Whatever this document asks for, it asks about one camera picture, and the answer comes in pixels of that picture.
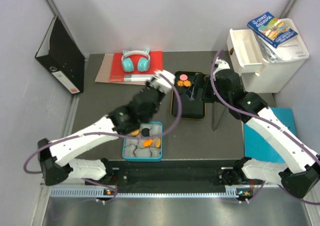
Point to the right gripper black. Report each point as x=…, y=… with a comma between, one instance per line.
x=198, y=82

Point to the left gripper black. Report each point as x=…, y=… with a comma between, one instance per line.
x=161, y=94

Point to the black round cookie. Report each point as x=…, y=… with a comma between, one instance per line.
x=145, y=132

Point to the orange fish cookie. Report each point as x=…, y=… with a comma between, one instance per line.
x=147, y=143

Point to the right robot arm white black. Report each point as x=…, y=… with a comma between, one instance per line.
x=300, y=171

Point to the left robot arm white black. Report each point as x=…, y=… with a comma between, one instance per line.
x=58, y=159

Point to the orange flower cookie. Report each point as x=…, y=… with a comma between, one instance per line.
x=181, y=83
x=187, y=83

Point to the black cookie tray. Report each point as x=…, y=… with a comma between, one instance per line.
x=190, y=109

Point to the pink round cookie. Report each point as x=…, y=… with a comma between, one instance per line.
x=183, y=77

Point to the red book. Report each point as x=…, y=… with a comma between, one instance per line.
x=136, y=76

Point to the teal cookie tin box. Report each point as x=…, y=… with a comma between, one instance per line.
x=134, y=151

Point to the teal cat ear headphones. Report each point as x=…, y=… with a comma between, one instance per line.
x=136, y=59

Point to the brown cardboard folder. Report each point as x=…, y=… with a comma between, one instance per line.
x=111, y=65

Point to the white drawer unit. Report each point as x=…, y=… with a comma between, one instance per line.
x=258, y=75

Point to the blue folder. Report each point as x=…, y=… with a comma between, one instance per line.
x=258, y=148

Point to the blue paperback book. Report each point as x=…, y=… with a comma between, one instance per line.
x=271, y=29

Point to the white booklet stack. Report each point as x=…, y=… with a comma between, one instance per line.
x=286, y=52

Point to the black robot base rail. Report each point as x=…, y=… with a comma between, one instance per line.
x=167, y=176

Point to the black ring binder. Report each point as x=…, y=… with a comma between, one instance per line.
x=60, y=56

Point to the grey cable duct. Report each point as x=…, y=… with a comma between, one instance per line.
x=100, y=192

